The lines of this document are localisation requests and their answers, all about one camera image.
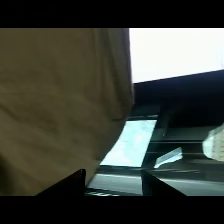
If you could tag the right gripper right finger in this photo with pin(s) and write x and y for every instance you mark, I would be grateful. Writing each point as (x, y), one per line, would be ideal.
(156, 187)

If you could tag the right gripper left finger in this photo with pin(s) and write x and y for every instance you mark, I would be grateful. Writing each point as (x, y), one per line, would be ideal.
(71, 186)

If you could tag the brown shirt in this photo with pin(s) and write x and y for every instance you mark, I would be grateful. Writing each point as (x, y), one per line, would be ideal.
(56, 100)

